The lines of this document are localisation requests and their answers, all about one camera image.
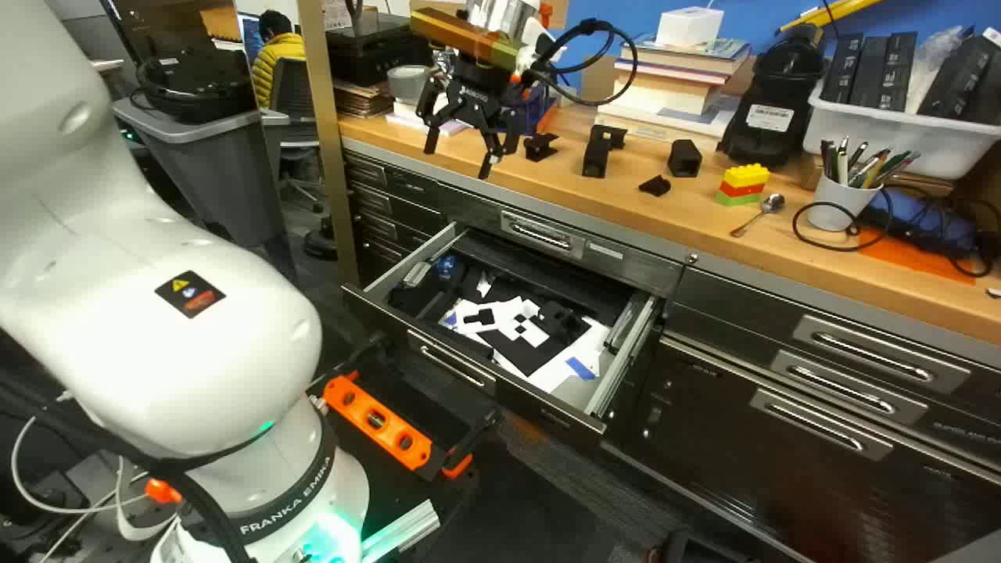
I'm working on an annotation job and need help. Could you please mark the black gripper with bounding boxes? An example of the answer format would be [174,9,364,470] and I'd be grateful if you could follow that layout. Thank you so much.
[420,60,555,177]

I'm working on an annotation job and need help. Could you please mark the small black clip part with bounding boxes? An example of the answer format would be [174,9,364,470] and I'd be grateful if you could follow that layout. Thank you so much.
[524,133,556,162]

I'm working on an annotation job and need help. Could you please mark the tall black bracket part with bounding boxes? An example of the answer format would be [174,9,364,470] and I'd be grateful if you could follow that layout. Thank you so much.
[581,125,625,177]

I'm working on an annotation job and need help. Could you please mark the black cube part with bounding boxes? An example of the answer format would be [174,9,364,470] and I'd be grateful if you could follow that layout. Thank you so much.
[668,138,701,177]

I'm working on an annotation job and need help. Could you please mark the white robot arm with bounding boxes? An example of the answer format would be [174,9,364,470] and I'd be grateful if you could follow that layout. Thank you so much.
[0,0,442,563]

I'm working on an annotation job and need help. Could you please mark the open grey drawer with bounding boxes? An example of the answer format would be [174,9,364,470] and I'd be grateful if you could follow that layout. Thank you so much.
[346,222,659,436]

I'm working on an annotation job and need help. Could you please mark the person in yellow shirt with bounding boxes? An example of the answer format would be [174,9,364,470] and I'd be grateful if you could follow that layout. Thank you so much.
[250,9,306,108]

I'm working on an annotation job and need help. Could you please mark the stack of books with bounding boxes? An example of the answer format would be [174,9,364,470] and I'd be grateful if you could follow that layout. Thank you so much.
[603,37,751,120]

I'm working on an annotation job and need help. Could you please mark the grey trash bin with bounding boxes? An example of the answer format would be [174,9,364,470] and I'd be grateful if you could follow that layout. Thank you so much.
[113,97,292,265]

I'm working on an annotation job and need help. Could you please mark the colourful toy brick stack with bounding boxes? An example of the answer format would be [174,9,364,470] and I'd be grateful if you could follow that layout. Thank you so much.
[715,162,771,206]

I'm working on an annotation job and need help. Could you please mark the orange spirit level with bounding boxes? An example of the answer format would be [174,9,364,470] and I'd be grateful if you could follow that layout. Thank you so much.
[323,374,474,478]

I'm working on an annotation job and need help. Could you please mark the metal spoon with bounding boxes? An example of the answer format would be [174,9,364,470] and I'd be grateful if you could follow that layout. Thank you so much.
[730,194,786,239]

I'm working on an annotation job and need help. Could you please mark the white pen cup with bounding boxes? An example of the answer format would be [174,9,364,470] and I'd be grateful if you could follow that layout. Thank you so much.
[806,177,877,231]

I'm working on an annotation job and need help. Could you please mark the closed cabinet drawers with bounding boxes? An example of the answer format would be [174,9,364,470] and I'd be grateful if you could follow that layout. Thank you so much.
[344,144,1001,563]

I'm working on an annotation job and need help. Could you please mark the white plastic bin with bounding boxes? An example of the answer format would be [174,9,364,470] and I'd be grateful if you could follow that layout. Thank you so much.
[801,93,1001,177]

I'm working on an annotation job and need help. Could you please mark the black cable loop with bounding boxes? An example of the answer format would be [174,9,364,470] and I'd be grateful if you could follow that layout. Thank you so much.
[790,196,888,252]

